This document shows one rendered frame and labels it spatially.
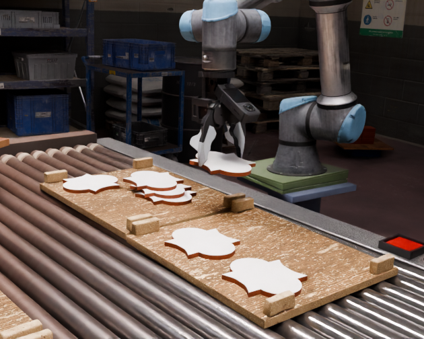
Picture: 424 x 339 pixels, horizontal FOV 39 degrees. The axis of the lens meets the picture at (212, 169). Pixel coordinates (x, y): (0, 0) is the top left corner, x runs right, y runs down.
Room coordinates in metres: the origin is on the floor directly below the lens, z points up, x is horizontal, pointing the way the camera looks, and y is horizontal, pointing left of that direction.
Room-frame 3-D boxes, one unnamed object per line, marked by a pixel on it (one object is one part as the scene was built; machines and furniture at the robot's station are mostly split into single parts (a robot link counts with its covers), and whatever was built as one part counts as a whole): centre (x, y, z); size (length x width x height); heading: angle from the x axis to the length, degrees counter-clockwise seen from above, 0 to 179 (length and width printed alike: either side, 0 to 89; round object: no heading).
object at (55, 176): (1.49, 0.40, 0.95); 0.06 x 0.02 x 0.03; 131
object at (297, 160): (1.85, -0.27, 0.95); 0.15 x 0.15 x 0.10
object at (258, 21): (1.43, -0.05, 1.35); 0.11 x 0.11 x 0.08; 52
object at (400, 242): (1.19, -0.41, 0.92); 0.06 x 0.06 x 0.01; 42
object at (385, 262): (1.03, -0.32, 0.95); 0.06 x 0.02 x 0.03; 130
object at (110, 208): (1.42, 0.17, 0.93); 0.41 x 0.35 x 0.02; 41
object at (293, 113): (1.85, -0.26, 1.07); 0.13 x 0.12 x 0.14; 52
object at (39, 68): (5.59, 1.58, 0.76); 0.50 x 0.36 x 0.24; 131
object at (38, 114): (5.58, 1.67, 0.32); 0.50 x 0.41 x 0.37; 122
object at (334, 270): (1.10, -0.10, 0.93); 0.41 x 0.35 x 0.02; 40
